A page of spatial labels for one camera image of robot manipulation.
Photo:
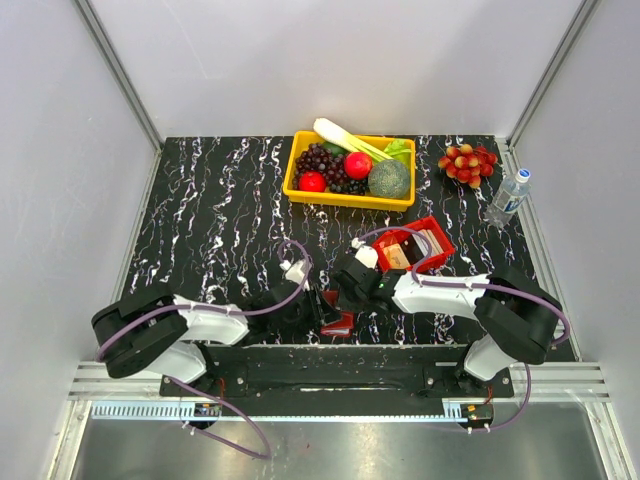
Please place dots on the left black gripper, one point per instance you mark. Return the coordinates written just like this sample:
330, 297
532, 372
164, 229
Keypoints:
320, 312

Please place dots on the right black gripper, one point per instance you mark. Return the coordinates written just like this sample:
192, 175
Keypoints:
357, 306

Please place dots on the red card holder wallet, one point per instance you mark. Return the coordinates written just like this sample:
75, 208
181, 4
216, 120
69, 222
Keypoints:
337, 322

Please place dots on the stack of credit cards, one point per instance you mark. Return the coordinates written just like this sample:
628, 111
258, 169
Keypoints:
406, 253

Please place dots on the red plastic card bin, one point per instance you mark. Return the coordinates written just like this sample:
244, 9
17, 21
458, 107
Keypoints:
427, 223

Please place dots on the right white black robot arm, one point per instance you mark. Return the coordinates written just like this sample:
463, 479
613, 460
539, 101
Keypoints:
518, 317

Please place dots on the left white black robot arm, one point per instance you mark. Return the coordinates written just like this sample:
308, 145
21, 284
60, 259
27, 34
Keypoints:
160, 331

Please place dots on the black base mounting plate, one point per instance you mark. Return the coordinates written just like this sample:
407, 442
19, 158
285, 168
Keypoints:
428, 370

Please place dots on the red apple lower left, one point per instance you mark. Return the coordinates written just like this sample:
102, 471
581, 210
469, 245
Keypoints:
312, 182

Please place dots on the red apple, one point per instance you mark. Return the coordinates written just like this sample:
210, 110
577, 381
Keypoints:
357, 165
312, 182

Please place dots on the red apple upper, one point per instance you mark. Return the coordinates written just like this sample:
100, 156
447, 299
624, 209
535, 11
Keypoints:
357, 165

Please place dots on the dark purple grape bunch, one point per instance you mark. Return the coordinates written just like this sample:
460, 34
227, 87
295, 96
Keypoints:
318, 159

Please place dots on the green lettuce leaf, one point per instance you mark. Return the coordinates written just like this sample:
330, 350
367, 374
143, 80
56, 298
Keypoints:
399, 149

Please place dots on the dark green cucumber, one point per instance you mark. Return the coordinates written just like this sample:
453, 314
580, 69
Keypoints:
334, 149

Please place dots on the white green leek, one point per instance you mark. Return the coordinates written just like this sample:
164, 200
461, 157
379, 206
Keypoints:
333, 133

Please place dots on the yellow plastic fruit tray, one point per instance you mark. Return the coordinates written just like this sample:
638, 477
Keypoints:
303, 139

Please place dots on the clear water bottle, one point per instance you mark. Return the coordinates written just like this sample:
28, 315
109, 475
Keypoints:
511, 193

